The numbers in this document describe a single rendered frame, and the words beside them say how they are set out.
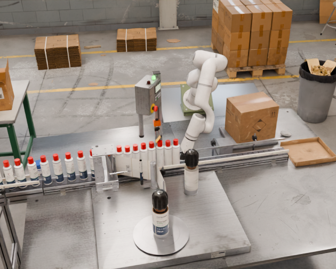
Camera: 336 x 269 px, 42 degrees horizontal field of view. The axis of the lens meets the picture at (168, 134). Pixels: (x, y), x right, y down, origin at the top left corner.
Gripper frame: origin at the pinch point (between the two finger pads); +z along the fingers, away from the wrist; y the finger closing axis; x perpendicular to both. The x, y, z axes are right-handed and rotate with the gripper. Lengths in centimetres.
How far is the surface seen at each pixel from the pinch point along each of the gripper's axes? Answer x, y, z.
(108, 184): -47, 15, 19
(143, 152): -28.0, 2.2, 0.3
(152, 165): -26.0, 20.7, -2.9
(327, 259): 113, 44, 36
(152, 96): -33.2, -1.5, -36.9
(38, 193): -85, 5, 41
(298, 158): 80, 5, -18
